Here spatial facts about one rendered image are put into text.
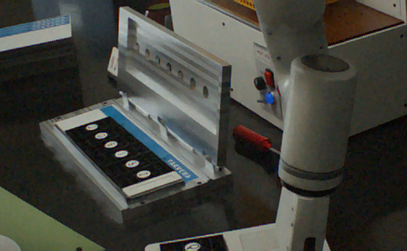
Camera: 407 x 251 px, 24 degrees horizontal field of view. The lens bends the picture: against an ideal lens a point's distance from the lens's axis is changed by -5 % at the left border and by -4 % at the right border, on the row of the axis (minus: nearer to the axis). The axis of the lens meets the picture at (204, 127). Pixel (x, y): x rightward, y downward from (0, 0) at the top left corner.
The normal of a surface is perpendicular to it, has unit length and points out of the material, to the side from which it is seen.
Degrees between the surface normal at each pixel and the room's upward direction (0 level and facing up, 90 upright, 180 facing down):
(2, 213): 0
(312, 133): 86
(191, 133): 79
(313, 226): 87
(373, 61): 90
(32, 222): 0
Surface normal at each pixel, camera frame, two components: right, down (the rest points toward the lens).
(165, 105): -0.89, 0.11
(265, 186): -0.13, -0.90
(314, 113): -0.30, 0.36
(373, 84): 0.45, 0.33
